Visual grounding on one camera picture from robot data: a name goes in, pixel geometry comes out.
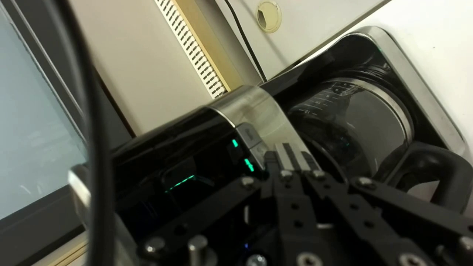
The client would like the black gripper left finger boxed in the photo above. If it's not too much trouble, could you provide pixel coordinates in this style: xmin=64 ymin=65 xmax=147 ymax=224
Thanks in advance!
xmin=139 ymin=145 xmax=308 ymax=266

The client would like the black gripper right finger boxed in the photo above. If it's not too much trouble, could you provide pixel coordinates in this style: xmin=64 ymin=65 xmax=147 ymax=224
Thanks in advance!
xmin=281 ymin=142 xmax=473 ymax=266

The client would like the silver coffee maker button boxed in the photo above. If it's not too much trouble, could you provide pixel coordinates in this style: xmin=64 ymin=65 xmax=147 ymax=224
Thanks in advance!
xmin=237 ymin=122 xmax=269 ymax=151

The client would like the black steel coffee maker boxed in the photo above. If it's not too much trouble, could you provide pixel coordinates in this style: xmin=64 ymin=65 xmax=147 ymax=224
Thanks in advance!
xmin=67 ymin=25 xmax=473 ymax=266

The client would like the beige slotted vent strip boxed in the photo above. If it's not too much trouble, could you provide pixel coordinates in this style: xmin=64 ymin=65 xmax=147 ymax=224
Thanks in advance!
xmin=154 ymin=0 xmax=231 ymax=100

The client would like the glass carafe with black handle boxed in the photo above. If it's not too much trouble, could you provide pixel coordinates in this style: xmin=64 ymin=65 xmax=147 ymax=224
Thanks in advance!
xmin=287 ymin=77 xmax=473 ymax=214

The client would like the thin dark wall cable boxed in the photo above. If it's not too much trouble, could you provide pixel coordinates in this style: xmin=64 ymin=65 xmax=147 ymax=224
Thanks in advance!
xmin=226 ymin=0 xmax=268 ymax=81

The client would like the round beige cable grommet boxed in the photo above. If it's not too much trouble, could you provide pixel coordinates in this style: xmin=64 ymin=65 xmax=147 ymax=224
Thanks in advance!
xmin=256 ymin=0 xmax=284 ymax=34

